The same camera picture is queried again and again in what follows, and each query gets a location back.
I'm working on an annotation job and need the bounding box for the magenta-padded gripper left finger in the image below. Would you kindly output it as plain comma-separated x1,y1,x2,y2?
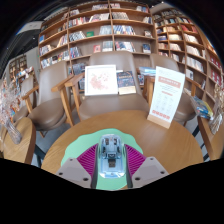
55,143,100,190

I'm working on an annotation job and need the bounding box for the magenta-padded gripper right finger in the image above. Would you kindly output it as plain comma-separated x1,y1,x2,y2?
124,143,170,190

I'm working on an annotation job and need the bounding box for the transparent light blue computer mouse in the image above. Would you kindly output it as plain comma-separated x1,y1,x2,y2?
97,133,128,179

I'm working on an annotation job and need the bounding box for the green cloud-shaped mouse pad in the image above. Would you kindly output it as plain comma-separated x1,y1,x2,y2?
60,128,144,192

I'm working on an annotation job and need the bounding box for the brown padded wooden armchair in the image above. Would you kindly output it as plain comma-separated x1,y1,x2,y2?
21,59,73,133
149,53,204,126
51,50,156,128

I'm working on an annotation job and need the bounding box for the round wooden side table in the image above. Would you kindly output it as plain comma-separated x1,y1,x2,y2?
0,116,37,165
197,114,224,161

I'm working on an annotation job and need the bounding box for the white sign on wooden base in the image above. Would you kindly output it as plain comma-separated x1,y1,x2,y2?
146,65,186,130

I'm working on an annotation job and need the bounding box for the glass vase with dried flowers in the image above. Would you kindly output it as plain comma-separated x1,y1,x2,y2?
0,78,24,145
208,83,224,134

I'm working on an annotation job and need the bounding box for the dark blue book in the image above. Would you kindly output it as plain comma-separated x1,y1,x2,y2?
116,70,137,96

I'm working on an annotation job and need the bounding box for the stack of colourful books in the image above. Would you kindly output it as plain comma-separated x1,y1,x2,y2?
190,95,214,120

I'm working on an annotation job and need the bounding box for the white framed floral picture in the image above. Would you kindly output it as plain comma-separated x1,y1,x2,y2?
84,64,119,97

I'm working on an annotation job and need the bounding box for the stack of teal books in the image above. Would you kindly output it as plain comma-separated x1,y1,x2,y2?
138,66,157,77

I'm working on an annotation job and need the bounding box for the distant wooden bookshelf unit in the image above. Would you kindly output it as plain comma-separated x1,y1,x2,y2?
8,54,28,84

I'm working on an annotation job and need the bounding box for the curved wooden bookshelf unit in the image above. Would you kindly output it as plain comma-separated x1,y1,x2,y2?
151,7,224,111

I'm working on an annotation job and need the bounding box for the wide wooden bookshelf unit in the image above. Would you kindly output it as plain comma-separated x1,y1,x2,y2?
37,0,158,79

